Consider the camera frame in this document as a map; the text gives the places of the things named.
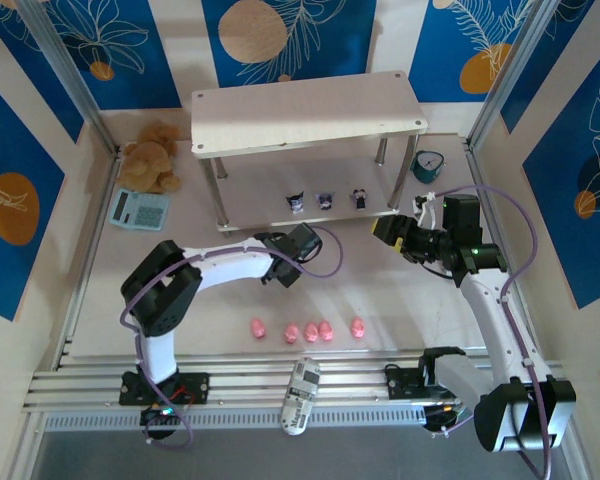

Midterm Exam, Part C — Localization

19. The light blue calculator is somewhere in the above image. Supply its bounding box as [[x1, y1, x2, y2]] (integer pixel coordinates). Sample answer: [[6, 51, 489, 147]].
[[109, 189, 173, 232]]

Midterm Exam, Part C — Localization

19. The two-tier wooden shelf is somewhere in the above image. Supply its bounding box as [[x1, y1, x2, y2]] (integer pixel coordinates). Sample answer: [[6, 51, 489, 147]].
[[189, 70, 427, 239]]

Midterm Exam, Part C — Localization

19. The small circuit board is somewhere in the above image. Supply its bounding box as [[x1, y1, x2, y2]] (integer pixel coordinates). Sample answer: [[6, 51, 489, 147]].
[[139, 403, 184, 426], [422, 402, 474, 439]]

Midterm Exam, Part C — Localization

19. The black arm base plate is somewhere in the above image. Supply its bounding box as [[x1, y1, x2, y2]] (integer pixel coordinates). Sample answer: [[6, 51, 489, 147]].
[[118, 372, 210, 406], [385, 367, 431, 401]]

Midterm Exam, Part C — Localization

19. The brown plush toy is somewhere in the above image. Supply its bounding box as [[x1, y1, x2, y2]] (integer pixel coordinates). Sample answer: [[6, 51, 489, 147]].
[[117, 121, 182, 195]]

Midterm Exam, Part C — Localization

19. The aluminium mounting rail frame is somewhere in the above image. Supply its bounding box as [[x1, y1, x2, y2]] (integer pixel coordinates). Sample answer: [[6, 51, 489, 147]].
[[22, 349, 569, 416]]

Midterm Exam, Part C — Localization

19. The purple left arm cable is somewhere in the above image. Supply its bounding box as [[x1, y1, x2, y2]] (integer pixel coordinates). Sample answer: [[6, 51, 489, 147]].
[[119, 225, 344, 449]]

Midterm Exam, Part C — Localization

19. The slotted grey cable duct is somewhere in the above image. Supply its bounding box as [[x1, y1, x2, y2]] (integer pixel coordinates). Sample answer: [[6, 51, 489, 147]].
[[42, 407, 429, 434]]

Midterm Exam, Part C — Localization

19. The white printed cylindrical bottle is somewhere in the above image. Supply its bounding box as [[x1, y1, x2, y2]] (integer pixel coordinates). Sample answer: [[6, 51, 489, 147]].
[[278, 356, 322, 437]]

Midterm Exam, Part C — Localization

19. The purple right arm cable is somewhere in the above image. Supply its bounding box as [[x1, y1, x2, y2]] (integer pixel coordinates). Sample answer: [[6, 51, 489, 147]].
[[419, 184, 556, 480]]

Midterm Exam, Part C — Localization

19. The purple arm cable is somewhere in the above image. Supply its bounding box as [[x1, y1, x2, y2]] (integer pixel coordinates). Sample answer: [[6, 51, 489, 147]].
[[119, 225, 344, 449], [419, 184, 556, 480]]

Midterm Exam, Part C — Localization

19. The teal alarm clock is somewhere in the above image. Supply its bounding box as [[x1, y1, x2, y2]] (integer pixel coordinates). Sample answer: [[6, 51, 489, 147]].
[[411, 149, 446, 185]]

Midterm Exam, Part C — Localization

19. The aluminium side rail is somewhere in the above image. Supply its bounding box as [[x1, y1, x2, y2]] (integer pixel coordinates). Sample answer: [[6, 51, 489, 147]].
[[463, 139, 539, 357], [54, 149, 122, 374]]

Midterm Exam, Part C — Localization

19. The aluminium frame post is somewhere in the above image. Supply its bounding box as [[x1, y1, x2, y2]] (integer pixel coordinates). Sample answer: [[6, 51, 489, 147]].
[[17, 0, 119, 156], [467, 0, 549, 151]]

